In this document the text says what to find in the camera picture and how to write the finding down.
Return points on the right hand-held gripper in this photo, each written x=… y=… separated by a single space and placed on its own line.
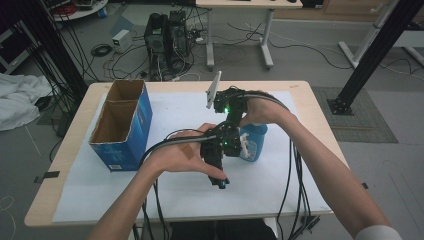
x=233 y=103

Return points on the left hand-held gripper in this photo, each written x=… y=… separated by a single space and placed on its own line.
x=230 y=140

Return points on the blue bottle with white cap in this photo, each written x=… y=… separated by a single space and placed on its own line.
x=256 y=140

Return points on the blue cardboard box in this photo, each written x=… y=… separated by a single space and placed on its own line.
x=133 y=140

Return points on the person's right hand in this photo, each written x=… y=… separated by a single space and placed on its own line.
x=266 y=111

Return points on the person's left hand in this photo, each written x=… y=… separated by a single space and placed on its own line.
x=176 y=156

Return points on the desk with white legs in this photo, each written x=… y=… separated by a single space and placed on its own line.
x=266 y=50

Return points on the white table mat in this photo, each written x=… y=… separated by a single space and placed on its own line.
x=186 y=200

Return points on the black computer tower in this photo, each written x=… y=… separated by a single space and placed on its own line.
x=155 y=36
x=178 y=36

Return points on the person's dark trousers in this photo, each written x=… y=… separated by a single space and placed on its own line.
x=233 y=231

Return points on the dark floor mat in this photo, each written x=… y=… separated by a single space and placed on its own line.
x=370 y=116

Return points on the white metal stand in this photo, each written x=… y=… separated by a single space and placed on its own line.
x=366 y=40

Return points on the round white table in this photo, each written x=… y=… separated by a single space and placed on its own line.
x=83 y=13

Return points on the black tape strip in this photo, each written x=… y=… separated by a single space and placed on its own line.
x=50 y=175

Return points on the white cloth heap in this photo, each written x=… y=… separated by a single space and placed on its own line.
x=20 y=96

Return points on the black metal frame post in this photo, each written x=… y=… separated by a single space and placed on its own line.
x=376 y=53

